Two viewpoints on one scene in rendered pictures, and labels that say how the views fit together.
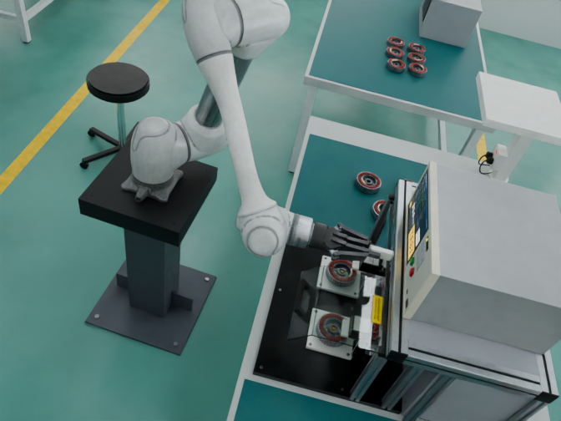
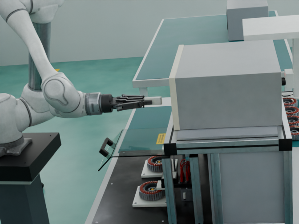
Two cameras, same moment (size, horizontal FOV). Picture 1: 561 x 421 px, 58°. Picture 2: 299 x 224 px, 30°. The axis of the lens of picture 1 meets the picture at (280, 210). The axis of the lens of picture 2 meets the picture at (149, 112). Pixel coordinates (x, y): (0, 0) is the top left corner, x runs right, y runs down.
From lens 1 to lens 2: 125 cm
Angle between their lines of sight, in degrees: 25
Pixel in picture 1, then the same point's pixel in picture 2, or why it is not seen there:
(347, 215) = not seen: hidden behind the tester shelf
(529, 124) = (278, 30)
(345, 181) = (166, 124)
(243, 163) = (38, 57)
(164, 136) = (7, 101)
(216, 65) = (17, 17)
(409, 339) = (178, 137)
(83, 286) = not seen: outside the picture
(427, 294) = (176, 99)
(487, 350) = (237, 131)
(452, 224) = (189, 61)
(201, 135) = (34, 98)
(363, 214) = not seen: hidden behind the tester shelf
